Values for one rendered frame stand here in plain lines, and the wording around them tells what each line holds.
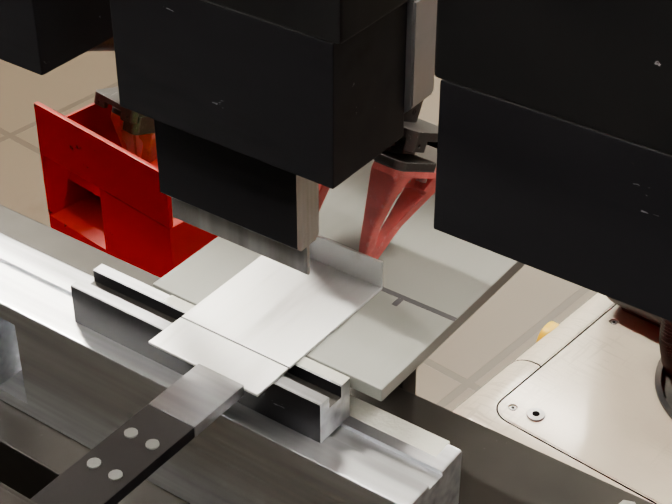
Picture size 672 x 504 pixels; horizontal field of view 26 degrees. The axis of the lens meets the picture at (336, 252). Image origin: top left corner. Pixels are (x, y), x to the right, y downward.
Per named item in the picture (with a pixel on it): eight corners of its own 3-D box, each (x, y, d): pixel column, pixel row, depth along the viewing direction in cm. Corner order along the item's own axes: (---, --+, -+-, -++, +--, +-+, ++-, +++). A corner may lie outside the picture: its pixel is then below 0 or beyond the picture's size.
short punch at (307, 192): (319, 266, 83) (318, 121, 77) (298, 283, 81) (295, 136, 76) (184, 209, 87) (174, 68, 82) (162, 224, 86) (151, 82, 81)
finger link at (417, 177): (365, 283, 91) (410, 140, 89) (275, 242, 94) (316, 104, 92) (417, 277, 96) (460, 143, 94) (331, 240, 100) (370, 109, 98)
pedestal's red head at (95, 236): (290, 260, 155) (286, 112, 144) (177, 328, 145) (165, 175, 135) (165, 190, 166) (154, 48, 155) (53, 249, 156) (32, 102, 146)
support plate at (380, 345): (589, 203, 104) (591, 192, 103) (381, 402, 86) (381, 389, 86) (380, 128, 112) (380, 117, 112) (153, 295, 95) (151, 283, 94)
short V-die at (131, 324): (349, 415, 88) (350, 378, 87) (320, 443, 86) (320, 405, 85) (106, 299, 98) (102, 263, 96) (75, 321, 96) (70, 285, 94)
